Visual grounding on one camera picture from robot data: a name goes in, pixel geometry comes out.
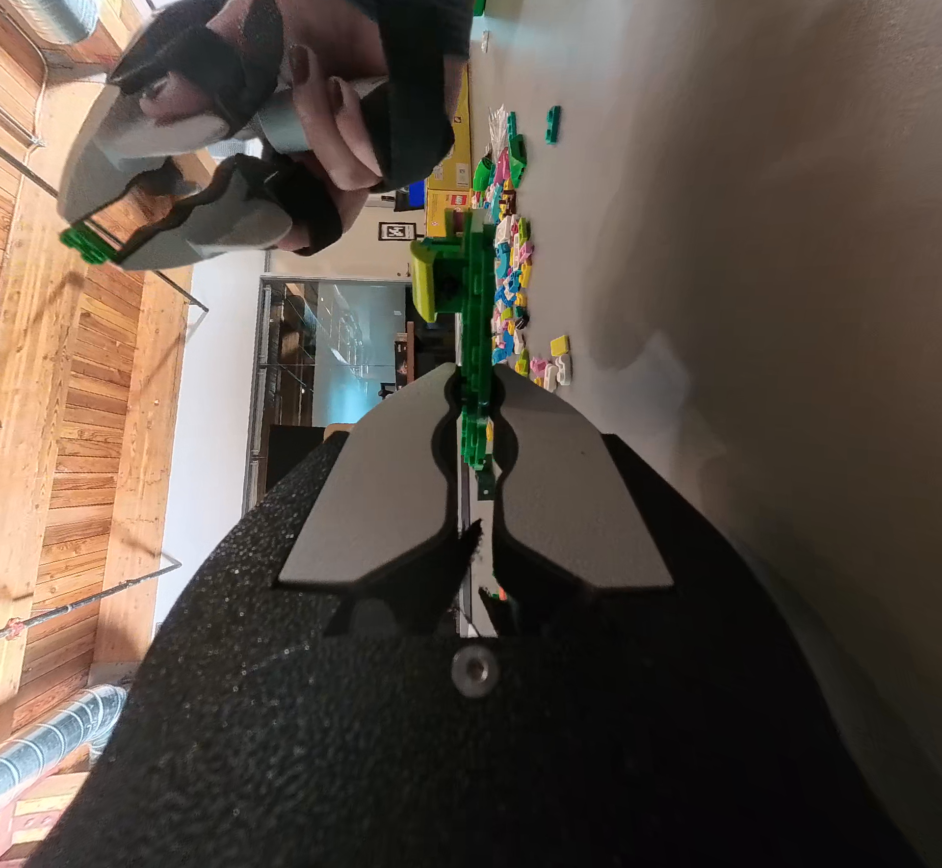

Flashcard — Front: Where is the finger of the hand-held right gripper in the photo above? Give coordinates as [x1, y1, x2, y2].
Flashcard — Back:
[118, 154, 297, 273]
[56, 69, 236, 227]

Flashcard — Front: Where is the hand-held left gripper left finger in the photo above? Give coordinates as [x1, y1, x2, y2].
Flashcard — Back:
[278, 362, 483, 636]

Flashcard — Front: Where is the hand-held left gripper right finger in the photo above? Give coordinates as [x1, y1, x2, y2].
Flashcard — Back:
[489, 365, 676, 639]

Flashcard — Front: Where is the green lego brick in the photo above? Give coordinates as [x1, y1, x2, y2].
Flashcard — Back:
[59, 222, 123, 266]

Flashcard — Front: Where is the green lego build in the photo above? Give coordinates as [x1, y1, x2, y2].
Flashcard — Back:
[408, 209, 497, 501]

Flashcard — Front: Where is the yellow lego box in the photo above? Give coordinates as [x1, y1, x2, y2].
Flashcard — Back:
[425, 66, 473, 239]

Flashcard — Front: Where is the pile of colourful lego pieces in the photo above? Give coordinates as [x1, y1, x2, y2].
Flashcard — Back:
[471, 106, 532, 376]

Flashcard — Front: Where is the person's right hand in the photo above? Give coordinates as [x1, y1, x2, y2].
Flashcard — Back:
[140, 0, 398, 254]

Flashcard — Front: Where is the black rectangular board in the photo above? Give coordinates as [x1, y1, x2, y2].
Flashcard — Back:
[267, 424, 330, 490]

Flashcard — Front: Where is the metal ceiling rod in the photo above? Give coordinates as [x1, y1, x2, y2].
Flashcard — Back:
[0, 560, 183, 642]
[0, 147, 210, 315]

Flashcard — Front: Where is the glass window wall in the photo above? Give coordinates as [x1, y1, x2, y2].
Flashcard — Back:
[243, 278, 417, 501]

